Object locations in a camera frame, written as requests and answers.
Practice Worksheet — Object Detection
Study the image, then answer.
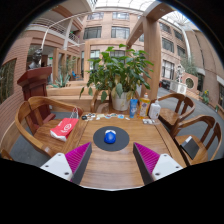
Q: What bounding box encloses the green leafy potted plant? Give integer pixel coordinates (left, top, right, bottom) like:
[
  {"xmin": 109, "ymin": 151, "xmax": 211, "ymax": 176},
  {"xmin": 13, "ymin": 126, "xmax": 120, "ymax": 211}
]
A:
[{"xmin": 79, "ymin": 43, "xmax": 155, "ymax": 103}]

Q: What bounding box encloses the red and white bag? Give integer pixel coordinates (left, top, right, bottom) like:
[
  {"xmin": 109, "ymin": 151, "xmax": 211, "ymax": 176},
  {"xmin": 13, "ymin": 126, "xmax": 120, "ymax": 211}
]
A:
[{"xmin": 49, "ymin": 107, "xmax": 80, "ymax": 142}]

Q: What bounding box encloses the wooden chair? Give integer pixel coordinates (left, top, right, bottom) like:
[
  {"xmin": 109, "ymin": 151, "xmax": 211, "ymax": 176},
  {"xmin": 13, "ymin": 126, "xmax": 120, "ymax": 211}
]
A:
[{"xmin": 90, "ymin": 88, "xmax": 112, "ymax": 115}]

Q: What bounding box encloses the blue squeeze tube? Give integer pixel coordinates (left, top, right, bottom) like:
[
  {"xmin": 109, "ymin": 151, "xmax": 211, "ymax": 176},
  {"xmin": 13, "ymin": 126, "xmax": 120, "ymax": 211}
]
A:
[{"xmin": 129, "ymin": 98, "xmax": 139, "ymax": 119}]

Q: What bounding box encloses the blue and white computer mouse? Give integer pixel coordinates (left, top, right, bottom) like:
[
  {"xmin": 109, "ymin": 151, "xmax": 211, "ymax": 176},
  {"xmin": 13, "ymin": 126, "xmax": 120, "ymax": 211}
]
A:
[{"xmin": 103, "ymin": 129, "xmax": 118, "ymax": 145}]

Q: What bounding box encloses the white plastic bottle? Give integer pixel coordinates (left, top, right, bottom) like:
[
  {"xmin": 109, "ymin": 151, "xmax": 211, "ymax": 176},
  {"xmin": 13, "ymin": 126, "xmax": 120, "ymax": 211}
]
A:
[{"xmin": 148, "ymin": 99, "xmax": 162, "ymax": 121}]

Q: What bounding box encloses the wide wooden armchair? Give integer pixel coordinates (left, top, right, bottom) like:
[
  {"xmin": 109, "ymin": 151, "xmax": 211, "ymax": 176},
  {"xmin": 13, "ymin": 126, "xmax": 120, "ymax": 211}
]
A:
[{"xmin": 14, "ymin": 95, "xmax": 85, "ymax": 159}]

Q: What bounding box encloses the dark bust statue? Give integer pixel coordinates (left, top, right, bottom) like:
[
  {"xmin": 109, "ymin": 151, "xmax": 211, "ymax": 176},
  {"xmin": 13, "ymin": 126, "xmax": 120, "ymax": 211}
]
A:
[{"xmin": 28, "ymin": 48, "xmax": 44, "ymax": 70}]

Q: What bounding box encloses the yellow liquid bottle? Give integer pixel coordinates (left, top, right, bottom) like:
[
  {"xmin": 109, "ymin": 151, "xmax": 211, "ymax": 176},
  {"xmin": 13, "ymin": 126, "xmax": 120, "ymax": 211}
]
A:
[{"xmin": 137, "ymin": 92, "xmax": 151, "ymax": 120}]

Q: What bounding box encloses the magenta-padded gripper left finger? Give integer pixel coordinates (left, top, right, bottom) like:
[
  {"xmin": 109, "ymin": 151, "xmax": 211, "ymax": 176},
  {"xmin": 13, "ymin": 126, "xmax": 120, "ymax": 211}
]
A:
[{"xmin": 39, "ymin": 141, "xmax": 93, "ymax": 185}]

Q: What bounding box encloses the round black mouse pad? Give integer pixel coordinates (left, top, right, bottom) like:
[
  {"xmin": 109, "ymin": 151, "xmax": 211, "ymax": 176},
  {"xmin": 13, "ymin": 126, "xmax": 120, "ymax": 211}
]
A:
[{"xmin": 92, "ymin": 125, "xmax": 130, "ymax": 152}]

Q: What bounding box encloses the white plant pot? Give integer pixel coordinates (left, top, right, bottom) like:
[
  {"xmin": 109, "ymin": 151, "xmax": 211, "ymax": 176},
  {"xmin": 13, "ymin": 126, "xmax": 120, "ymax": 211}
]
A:
[{"xmin": 111, "ymin": 89, "xmax": 131, "ymax": 112}]

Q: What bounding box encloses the spiky green agave plant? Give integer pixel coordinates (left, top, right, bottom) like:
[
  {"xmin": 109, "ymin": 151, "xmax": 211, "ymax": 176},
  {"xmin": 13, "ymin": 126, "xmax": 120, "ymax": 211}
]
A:
[{"xmin": 53, "ymin": 72, "xmax": 71, "ymax": 89}]

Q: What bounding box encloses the dark red wooden pedestal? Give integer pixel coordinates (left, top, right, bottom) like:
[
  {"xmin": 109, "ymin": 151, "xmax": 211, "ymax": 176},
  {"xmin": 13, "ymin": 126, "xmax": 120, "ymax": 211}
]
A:
[{"xmin": 17, "ymin": 66, "xmax": 54, "ymax": 125}]

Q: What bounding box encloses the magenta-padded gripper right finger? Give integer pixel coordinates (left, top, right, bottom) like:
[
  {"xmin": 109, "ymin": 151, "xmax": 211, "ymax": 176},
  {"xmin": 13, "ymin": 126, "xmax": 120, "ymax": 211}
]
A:
[{"xmin": 132, "ymin": 141, "xmax": 184, "ymax": 186}]

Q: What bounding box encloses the black notebook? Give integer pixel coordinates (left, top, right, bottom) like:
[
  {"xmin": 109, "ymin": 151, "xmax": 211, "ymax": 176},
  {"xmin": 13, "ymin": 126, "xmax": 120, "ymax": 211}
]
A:
[{"xmin": 179, "ymin": 135, "xmax": 201, "ymax": 161}]

